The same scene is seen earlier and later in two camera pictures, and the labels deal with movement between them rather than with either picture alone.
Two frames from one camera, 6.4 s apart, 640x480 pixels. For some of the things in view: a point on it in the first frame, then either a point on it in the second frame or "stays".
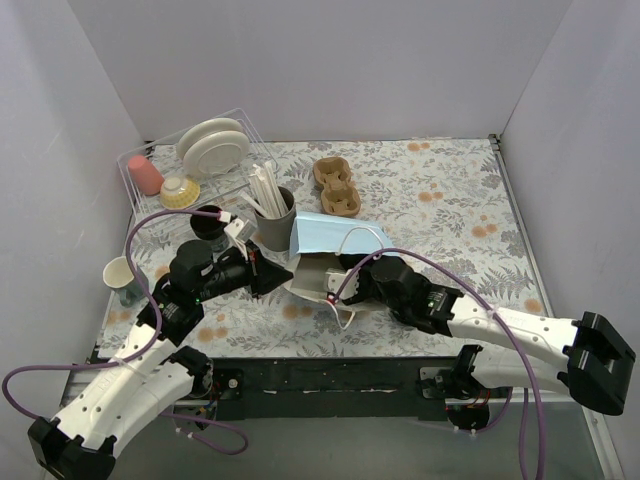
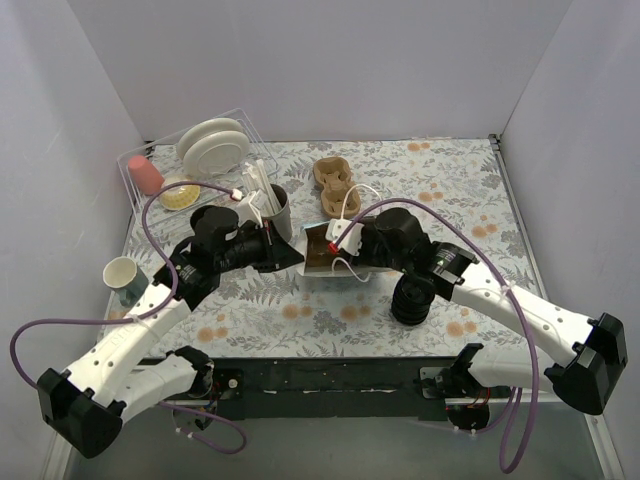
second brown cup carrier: (339, 196) stays
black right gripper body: (360, 282) to (363, 248)
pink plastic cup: (146, 177) stays
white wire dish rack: (194, 166) stays
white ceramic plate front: (214, 152) stays
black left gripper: (255, 272) to (270, 248)
